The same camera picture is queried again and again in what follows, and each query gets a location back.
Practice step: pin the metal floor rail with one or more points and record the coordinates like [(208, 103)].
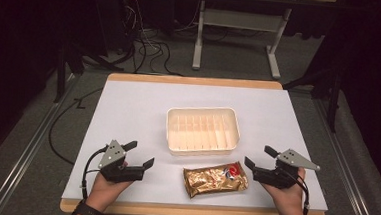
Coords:
[(25, 154), (348, 170)]

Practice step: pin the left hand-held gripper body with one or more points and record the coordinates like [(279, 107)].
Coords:
[(121, 174)]

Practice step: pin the gold snack packet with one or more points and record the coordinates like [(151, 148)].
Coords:
[(212, 180)]

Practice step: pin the black wristwatch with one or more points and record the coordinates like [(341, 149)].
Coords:
[(87, 210)]

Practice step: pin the person's right hand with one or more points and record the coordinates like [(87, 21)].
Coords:
[(289, 200)]

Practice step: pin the person's left hand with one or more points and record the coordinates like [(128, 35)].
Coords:
[(104, 192)]

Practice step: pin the white plastic basket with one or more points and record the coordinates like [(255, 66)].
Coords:
[(202, 131)]

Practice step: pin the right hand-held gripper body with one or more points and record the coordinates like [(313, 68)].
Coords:
[(274, 177)]

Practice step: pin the white table mat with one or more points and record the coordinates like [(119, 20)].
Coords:
[(138, 111)]

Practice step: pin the white metal desk frame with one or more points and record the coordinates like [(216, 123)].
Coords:
[(240, 19)]

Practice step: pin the black metal stand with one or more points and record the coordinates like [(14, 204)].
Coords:
[(61, 76), (334, 99)]

